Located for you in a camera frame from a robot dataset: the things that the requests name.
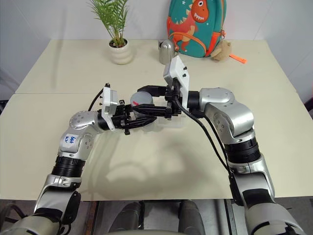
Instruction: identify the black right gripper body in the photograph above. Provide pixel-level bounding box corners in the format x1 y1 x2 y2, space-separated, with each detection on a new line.
164 78 183 121

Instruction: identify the orange strap tag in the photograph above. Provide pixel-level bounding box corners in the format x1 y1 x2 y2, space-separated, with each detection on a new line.
228 53 247 65

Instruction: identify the grey jar lid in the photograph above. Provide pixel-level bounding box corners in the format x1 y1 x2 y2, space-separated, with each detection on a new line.
130 91 154 109

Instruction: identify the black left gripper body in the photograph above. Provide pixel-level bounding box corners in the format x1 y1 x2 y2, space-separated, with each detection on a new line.
112 99 134 136

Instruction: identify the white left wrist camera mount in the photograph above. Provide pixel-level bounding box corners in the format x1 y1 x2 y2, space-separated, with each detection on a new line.
102 84 120 131

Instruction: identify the beige plush toy pendant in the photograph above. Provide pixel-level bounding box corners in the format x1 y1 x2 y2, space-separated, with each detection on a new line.
210 40 233 63

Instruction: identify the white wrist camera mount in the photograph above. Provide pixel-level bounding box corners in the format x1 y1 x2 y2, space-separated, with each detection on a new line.
102 84 120 131
162 55 190 110

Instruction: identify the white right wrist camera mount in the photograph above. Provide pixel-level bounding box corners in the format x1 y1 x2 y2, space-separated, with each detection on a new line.
162 55 190 110

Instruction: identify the silver metal domed container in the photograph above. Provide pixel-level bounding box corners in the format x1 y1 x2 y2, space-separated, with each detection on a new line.
158 39 176 65

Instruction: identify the clear plastic box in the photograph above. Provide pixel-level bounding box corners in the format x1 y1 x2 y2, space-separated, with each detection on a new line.
146 114 189 133

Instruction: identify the white handwritten paper label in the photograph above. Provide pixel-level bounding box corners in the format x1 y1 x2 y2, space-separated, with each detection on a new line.
61 134 79 153

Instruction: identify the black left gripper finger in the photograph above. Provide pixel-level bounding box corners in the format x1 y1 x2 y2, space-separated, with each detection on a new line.
129 116 157 124
128 122 152 131

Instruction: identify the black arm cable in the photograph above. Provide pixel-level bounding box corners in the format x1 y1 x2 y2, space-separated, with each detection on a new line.
88 88 105 111
174 95 236 177

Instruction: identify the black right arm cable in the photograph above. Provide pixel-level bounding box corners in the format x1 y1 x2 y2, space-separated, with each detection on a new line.
174 95 236 177

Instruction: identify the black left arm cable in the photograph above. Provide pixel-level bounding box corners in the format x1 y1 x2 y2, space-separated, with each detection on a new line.
88 88 105 111

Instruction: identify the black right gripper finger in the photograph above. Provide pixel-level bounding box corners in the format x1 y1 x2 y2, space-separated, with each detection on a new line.
132 103 171 118
136 85 169 97

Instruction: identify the teal dinosaur backpack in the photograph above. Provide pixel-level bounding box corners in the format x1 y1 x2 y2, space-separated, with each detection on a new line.
166 0 227 58

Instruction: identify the white ribbed plant pot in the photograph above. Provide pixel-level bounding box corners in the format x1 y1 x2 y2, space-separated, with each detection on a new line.
108 38 134 65

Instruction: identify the black object at table side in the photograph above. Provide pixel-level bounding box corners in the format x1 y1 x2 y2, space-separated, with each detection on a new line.
304 91 313 114

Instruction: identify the green leafy plant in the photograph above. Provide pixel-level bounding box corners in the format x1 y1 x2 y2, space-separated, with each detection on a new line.
88 0 130 47

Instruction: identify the dark rounded shape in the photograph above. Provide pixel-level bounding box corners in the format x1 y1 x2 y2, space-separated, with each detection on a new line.
178 199 206 234
114 201 145 233

